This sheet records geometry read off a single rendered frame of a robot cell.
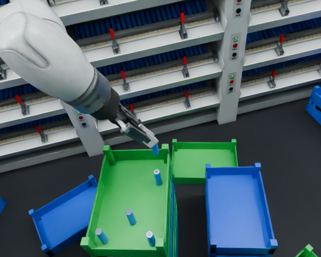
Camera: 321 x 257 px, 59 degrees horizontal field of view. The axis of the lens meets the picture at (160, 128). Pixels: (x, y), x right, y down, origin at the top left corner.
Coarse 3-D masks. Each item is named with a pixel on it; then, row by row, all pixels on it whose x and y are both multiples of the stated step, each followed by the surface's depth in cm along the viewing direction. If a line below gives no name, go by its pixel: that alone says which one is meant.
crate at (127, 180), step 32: (128, 160) 91; (160, 160) 90; (96, 192) 79; (128, 192) 84; (160, 192) 82; (96, 224) 77; (128, 224) 77; (160, 224) 76; (128, 256) 72; (160, 256) 70
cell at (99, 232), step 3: (99, 228) 70; (96, 231) 70; (99, 231) 70; (102, 231) 70; (96, 234) 69; (99, 234) 69; (102, 234) 70; (99, 237) 70; (102, 237) 71; (105, 237) 72; (102, 240) 72; (105, 240) 73; (108, 240) 74; (102, 243) 74; (105, 243) 74
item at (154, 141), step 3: (147, 132) 72; (147, 135) 73; (150, 135) 74; (150, 138) 74; (153, 138) 75; (150, 141) 75; (153, 141) 76; (156, 141) 76; (147, 144) 75; (150, 144) 76; (153, 144) 77; (150, 147) 77
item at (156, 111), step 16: (208, 80) 143; (144, 96) 138; (160, 96) 138; (176, 96) 137; (192, 96) 140; (208, 96) 139; (144, 112) 137; (160, 112) 137; (176, 112) 137; (192, 112) 141; (96, 128) 130; (112, 128) 135
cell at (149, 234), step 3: (150, 231) 69; (147, 234) 68; (150, 234) 68; (147, 237) 68; (150, 237) 68; (153, 237) 69; (150, 240) 69; (153, 240) 70; (150, 243) 70; (153, 243) 71; (153, 246) 72
